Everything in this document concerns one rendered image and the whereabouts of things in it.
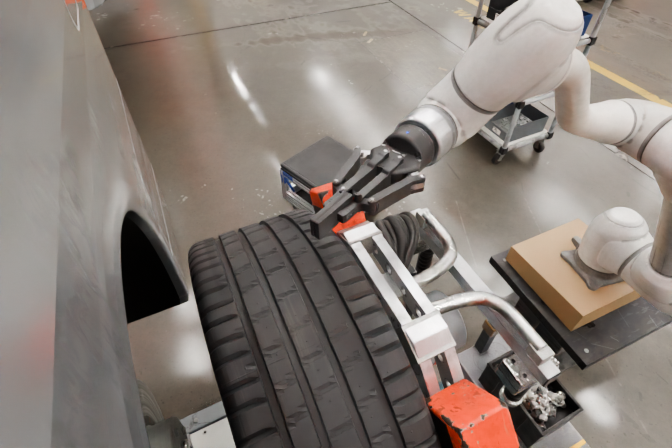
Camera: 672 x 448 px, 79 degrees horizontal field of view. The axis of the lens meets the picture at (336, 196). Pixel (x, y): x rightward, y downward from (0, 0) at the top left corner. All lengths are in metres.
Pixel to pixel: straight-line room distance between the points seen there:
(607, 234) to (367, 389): 1.21
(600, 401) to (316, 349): 1.60
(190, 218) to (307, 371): 1.92
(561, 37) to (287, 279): 0.48
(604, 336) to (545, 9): 1.37
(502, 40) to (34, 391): 0.60
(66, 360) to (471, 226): 2.17
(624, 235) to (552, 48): 1.07
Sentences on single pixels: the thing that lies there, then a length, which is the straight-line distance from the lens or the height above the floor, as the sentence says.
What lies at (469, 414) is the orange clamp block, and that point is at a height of 1.12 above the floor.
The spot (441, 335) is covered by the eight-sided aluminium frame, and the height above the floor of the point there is 1.11.
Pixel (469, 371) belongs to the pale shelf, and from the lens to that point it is 1.37.
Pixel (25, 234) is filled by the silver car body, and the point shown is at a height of 1.49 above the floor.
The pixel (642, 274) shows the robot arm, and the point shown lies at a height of 0.64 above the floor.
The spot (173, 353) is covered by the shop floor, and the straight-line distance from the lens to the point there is 1.95.
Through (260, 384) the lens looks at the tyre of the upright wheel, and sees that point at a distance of 0.54.
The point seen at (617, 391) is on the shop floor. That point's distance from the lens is 2.09.
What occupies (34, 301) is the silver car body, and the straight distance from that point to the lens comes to 0.27.
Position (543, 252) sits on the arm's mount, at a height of 0.39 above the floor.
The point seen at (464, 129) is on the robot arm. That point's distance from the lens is 0.70.
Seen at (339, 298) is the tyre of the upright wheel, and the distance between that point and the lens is 0.58.
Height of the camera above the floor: 1.67
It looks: 44 degrees down
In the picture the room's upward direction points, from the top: straight up
